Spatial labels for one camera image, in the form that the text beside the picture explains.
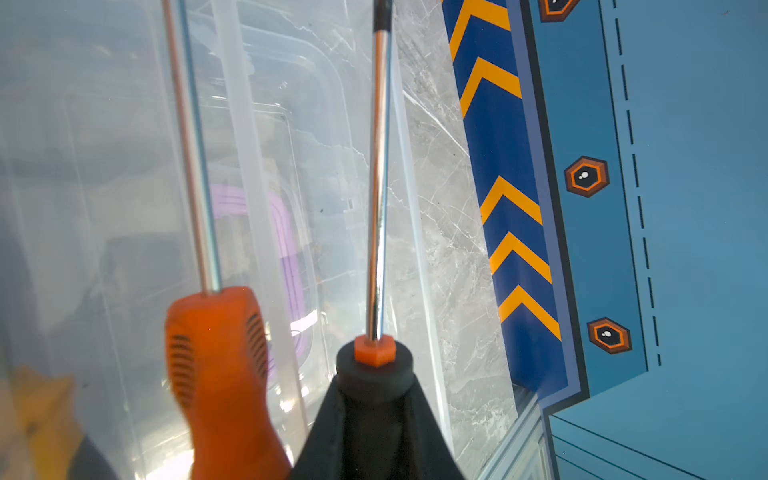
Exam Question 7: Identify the yellow handled pliers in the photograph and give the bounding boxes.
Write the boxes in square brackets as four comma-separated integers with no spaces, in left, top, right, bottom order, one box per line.
[1,366,117,479]

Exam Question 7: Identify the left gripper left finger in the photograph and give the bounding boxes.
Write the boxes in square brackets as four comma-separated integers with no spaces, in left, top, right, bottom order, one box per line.
[289,378,346,480]

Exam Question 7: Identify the orange black screwdriver large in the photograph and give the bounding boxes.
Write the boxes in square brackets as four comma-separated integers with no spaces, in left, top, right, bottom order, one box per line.
[162,1,291,479]

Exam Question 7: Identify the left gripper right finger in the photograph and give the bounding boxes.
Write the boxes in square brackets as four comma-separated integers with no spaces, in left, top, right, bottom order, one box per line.
[404,378,464,480]

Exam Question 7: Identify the orange black screwdriver small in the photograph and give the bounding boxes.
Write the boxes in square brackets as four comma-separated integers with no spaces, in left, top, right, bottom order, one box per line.
[334,0,416,480]

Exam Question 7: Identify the clear toolbox lid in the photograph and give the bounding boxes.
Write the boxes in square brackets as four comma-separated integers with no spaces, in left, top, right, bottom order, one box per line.
[1,1,447,479]

